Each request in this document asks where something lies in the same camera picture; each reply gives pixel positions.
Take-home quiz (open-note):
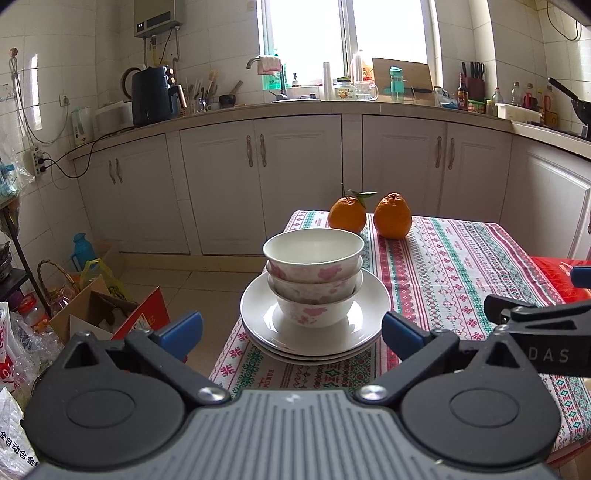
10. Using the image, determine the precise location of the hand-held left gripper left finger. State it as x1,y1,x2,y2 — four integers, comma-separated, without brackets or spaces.
62,311,230,409

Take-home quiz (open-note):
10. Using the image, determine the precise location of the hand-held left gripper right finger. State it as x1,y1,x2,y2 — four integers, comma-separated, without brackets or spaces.
355,311,527,408

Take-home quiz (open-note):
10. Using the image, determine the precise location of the white pink floral bowl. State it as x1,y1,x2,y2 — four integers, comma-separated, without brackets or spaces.
266,261,363,305
269,281,358,328
263,229,365,284

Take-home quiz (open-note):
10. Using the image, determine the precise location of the red gift box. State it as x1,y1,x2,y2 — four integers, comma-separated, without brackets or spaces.
529,256,591,305

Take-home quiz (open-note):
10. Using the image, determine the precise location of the red carton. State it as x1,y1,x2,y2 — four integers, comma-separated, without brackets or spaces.
111,286,190,365

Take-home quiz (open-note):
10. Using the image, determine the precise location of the patterned tablecloth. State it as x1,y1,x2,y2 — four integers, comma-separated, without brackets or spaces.
209,210,591,457

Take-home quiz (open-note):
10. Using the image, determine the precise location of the yellow plastic bag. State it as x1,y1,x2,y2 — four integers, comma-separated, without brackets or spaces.
81,258,127,301

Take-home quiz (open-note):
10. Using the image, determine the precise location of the cardboard box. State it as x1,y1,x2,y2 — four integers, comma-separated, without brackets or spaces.
50,276,169,344

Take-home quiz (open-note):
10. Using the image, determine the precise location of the orange fruit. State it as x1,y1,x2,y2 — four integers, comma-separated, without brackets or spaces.
373,192,413,240

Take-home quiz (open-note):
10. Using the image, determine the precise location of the wicker basket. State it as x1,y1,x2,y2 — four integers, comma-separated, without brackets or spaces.
37,260,83,319

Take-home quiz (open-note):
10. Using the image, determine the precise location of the teal thermos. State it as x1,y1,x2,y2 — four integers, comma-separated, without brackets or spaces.
73,233,97,271

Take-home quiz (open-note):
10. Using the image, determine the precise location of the orange with green leaves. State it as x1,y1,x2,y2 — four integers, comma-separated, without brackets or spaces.
328,184,378,230

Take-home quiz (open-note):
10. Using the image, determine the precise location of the clear plastic bag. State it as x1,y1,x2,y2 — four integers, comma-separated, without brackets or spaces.
0,302,63,398

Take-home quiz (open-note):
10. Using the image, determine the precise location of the black wok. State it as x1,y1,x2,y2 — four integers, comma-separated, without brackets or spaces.
547,77,591,139

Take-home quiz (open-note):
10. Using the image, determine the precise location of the yellow oil bottle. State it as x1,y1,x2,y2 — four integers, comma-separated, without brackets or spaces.
542,85,558,126

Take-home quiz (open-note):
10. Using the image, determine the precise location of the white plastic tray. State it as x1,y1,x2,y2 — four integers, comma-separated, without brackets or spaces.
495,102,542,123

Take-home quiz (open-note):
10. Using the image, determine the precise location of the black metal rack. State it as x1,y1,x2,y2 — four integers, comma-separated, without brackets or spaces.
0,196,51,319

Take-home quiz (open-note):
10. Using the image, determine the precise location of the white printed plastic bag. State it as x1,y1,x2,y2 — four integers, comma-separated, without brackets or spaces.
0,387,42,480

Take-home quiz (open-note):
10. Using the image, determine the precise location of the knife block with knives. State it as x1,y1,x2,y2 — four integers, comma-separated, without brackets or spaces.
462,61,485,100

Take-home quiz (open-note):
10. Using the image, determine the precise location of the power strip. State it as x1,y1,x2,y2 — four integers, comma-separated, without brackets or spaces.
30,144,50,176

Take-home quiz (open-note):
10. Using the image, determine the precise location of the white rice cooker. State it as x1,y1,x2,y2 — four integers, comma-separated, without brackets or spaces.
95,100,134,134

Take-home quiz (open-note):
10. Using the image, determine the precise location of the white electric kettle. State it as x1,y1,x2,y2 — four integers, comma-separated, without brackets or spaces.
71,107,95,146

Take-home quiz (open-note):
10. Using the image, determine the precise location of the utensil holder with utensils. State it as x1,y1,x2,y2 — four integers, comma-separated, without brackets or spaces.
182,70,219,114

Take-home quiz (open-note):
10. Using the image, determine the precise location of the blue plastic bag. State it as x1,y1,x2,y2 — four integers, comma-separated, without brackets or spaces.
0,161,21,199

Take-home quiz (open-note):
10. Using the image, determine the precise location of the black air fryer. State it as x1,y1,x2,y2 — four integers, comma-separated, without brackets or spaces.
131,66,188,127

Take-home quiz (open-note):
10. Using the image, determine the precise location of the black mortar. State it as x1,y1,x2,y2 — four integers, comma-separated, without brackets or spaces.
218,80,243,109

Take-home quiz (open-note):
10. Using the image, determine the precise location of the teal water bottle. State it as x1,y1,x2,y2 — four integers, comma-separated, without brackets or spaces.
389,67,406,103

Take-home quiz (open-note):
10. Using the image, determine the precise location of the large plastic oil bottle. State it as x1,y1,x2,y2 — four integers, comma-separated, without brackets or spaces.
350,50,375,84

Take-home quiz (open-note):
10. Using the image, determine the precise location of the range hood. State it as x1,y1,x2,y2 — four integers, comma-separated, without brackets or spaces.
545,0,591,21

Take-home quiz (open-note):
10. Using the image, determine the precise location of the chrome faucet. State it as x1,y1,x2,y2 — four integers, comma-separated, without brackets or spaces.
246,56,288,100

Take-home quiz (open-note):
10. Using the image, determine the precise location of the water heater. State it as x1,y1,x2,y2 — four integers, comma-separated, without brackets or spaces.
134,0,186,38

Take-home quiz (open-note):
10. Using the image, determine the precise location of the kitchen window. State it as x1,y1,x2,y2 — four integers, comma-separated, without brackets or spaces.
256,0,437,88

